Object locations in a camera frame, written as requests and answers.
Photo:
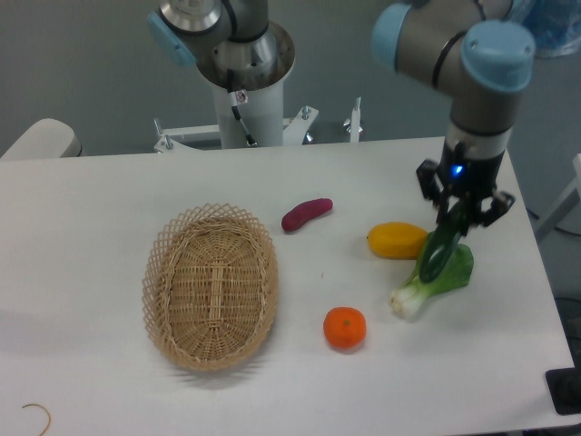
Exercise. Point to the black device at table edge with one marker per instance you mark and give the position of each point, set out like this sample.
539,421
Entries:
564,388

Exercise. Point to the purple sweet potato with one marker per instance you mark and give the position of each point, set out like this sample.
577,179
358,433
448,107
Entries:
302,213

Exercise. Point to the green bok choy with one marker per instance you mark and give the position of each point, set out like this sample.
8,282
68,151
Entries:
407,299

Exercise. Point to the dark green cucumber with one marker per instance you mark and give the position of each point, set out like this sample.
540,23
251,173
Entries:
444,241

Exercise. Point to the white chair back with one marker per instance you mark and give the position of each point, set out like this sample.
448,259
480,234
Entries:
45,139

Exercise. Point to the woven wicker basket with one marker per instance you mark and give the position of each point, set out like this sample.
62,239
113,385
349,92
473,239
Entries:
210,289

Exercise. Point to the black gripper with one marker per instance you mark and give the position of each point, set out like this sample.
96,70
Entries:
459,175

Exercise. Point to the white frame at right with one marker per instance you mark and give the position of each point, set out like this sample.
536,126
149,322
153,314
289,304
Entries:
565,202

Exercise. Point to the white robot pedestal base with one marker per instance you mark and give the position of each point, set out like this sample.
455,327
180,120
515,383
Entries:
246,80

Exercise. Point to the yellow mango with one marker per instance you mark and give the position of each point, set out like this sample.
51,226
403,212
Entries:
397,240

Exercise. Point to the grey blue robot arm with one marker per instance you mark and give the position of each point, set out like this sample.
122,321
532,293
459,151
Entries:
469,50

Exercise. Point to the orange tangerine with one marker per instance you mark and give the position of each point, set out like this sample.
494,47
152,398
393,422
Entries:
345,328

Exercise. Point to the blue plastic bag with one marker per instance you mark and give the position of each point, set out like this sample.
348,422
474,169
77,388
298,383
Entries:
555,25

